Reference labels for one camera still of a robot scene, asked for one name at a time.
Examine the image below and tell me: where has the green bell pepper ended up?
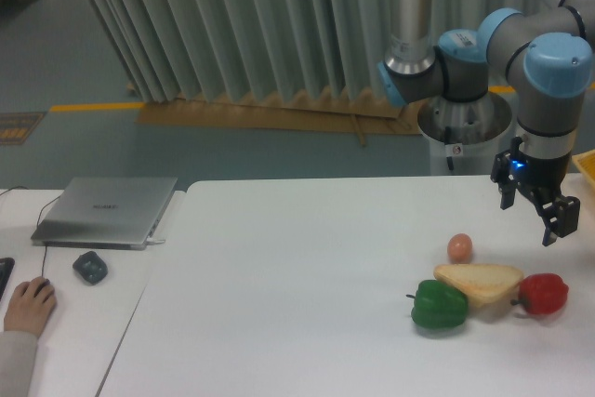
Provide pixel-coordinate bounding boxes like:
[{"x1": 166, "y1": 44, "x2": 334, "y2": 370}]
[{"x1": 408, "y1": 280, "x2": 469, "y2": 330}]

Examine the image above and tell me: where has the bread slice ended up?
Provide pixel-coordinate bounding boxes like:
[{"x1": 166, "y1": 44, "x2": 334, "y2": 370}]
[{"x1": 433, "y1": 264, "x2": 525, "y2": 308}]

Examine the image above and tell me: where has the dark grey round device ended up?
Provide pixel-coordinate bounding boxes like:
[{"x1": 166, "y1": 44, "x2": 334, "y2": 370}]
[{"x1": 73, "y1": 251, "x2": 109, "y2": 285}]

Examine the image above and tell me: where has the black keyboard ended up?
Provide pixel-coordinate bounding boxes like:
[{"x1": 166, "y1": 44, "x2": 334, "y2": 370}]
[{"x1": 0, "y1": 258, "x2": 15, "y2": 298}]

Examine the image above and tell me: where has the black pedestal cable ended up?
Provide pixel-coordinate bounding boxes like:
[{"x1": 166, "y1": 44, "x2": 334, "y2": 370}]
[{"x1": 443, "y1": 125, "x2": 455, "y2": 175}]

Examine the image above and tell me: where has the white laptop cable plug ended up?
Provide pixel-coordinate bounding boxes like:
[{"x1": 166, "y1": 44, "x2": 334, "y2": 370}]
[{"x1": 145, "y1": 238, "x2": 165, "y2": 246}]

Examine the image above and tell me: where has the black mouse cable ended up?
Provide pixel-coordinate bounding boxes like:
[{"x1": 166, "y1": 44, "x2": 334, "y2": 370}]
[{"x1": 0, "y1": 186, "x2": 72, "y2": 280}]

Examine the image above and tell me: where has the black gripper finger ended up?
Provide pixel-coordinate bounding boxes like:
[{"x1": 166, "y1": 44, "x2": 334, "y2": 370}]
[
  {"x1": 490, "y1": 137, "x2": 523, "y2": 209},
  {"x1": 530, "y1": 188, "x2": 580, "y2": 246}
]

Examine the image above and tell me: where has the red bell pepper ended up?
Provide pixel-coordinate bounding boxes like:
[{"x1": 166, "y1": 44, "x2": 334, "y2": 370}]
[{"x1": 509, "y1": 273, "x2": 569, "y2": 316}]

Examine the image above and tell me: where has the grey sleeved forearm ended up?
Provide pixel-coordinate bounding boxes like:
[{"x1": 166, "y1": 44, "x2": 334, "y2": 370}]
[{"x1": 1, "y1": 331, "x2": 38, "y2": 396}]

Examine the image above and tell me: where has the grey pleated curtain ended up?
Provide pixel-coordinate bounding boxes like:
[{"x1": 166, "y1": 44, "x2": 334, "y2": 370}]
[{"x1": 89, "y1": 0, "x2": 569, "y2": 107}]

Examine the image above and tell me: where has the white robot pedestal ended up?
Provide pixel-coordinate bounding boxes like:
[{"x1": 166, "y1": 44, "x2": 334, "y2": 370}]
[{"x1": 417, "y1": 92, "x2": 512, "y2": 176}]

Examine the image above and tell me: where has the black computer mouse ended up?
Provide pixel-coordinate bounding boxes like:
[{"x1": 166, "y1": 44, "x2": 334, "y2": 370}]
[{"x1": 34, "y1": 279, "x2": 50, "y2": 297}]

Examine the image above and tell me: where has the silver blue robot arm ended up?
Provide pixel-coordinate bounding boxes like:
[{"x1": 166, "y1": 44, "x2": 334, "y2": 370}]
[{"x1": 377, "y1": 0, "x2": 594, "y2": 245}]

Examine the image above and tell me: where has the silver laptop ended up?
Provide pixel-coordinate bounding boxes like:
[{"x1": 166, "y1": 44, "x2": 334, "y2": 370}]
[{"x1": 31, "y1": 177, "x2": 178, "y2": 249}]

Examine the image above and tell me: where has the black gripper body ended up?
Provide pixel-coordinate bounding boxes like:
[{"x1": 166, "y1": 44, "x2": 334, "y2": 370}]
[{"x1": 511, "y1": 154, "x2": 570, "y2": 195}]

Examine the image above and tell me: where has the brown egg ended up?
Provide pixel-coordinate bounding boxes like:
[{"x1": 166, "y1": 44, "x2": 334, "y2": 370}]
[{"x1": 447, "y1": 233, "x2": 473, "y2": 263}]

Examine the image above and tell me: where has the person's hand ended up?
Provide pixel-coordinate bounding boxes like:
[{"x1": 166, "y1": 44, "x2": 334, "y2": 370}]
[{"x1": 4, "y1": 276, "x2": 58, "y2": 338}]

